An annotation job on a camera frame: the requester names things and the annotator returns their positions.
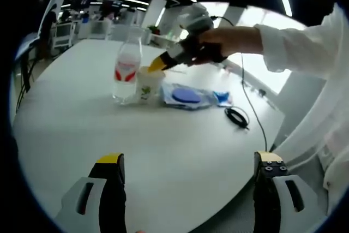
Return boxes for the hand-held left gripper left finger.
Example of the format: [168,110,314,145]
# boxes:
[56,153,127,233]

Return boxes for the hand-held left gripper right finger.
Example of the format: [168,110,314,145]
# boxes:
[253,151,327,233]

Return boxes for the white paper cup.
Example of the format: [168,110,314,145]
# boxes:
[135,66,166,103]

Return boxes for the clear plastic water bottle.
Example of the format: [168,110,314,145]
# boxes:
[112,27,142,105]

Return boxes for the clear pouch with blue pad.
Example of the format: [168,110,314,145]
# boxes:
[160,82,213,110]

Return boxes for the blue tissue pack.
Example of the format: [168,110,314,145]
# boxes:
[212,90,234,107]

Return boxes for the person's right hand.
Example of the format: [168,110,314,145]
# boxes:
[188,26,263,66]

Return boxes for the white partition cabinet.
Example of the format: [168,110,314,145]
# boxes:
[111,24,148,44]

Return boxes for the white round table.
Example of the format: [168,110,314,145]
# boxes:
[12,39,286,233]

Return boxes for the person's white clothing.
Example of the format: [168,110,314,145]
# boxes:
[272,66,349,217]

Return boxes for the white office chair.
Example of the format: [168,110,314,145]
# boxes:
[53,21,77,47]

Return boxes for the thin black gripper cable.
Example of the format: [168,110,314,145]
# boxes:
[211,15,270,152]

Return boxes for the black hanging cables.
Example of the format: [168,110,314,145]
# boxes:
[16,52,35,113]

